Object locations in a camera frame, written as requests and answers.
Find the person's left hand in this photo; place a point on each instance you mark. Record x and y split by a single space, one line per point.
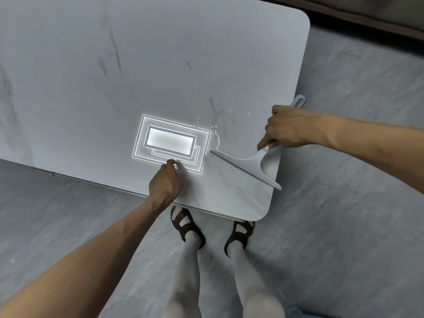
165 185

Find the person's right hand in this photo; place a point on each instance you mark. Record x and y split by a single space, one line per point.
294 129

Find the white plastic squeegee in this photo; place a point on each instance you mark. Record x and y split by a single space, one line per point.
251 165

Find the person's left forearm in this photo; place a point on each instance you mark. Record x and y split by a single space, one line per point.
82 268

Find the person's right forearm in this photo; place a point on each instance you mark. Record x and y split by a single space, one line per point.
381 145

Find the person's left sandal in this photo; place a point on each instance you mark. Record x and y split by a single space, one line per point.
187 225

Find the person's sandal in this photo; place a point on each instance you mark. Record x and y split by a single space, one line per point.
187 225
240 236

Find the person's right sandal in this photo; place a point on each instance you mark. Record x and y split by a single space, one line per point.
240 236

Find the person's right leg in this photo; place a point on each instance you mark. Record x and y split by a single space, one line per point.
251 288

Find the white marble table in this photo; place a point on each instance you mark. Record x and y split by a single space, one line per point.
165 62

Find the beige sofa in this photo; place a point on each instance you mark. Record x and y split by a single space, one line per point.
364 13

